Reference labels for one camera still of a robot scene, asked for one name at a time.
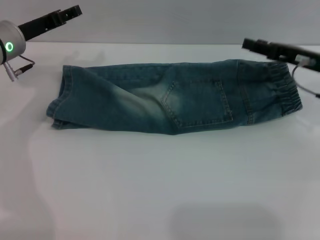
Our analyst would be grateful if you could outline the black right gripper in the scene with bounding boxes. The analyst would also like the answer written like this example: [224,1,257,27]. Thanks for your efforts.
[241,37,320,74]

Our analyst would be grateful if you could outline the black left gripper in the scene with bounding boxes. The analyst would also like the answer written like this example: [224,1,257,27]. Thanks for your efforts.
[16,4,83,41]

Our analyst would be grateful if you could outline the blue denim shorts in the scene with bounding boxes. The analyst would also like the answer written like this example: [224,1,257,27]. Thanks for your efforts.
[45,58,304,136]

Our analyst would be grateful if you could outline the grey left arm cable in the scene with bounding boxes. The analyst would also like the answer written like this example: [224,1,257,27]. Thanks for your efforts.
[2,55,36,83]

